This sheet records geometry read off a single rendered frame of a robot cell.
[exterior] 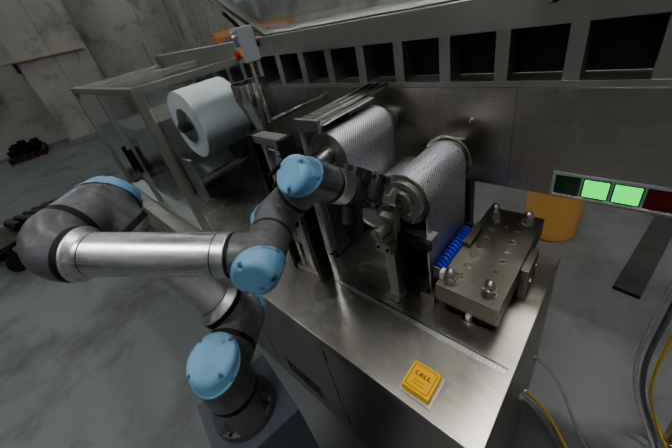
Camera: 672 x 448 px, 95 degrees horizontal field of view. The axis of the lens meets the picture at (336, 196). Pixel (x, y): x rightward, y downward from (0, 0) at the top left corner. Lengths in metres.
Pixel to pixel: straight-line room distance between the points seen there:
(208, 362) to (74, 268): 0.32
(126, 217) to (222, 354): 0.35
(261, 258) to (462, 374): 0.62
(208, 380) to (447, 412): 0.52
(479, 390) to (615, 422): 1.16
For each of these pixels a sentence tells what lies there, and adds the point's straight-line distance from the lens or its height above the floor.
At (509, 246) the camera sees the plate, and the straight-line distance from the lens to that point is 1.03.
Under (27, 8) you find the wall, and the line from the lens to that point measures 11.39.
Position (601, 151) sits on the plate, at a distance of 0.99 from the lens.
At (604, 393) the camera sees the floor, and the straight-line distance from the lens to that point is 2.06.
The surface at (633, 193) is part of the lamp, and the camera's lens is 1.02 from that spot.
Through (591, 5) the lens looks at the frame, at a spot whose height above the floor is 1.60.
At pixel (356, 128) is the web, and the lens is 0.94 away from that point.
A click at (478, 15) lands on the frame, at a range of 0.96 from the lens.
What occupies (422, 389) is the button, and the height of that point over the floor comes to 0.92.
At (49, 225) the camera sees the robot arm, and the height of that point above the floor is 1.49.
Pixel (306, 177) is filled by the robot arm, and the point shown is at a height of 1.48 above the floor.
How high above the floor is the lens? 1.71
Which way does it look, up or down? 31 degrees down
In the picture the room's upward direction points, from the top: 13 degrees counter-clockwise
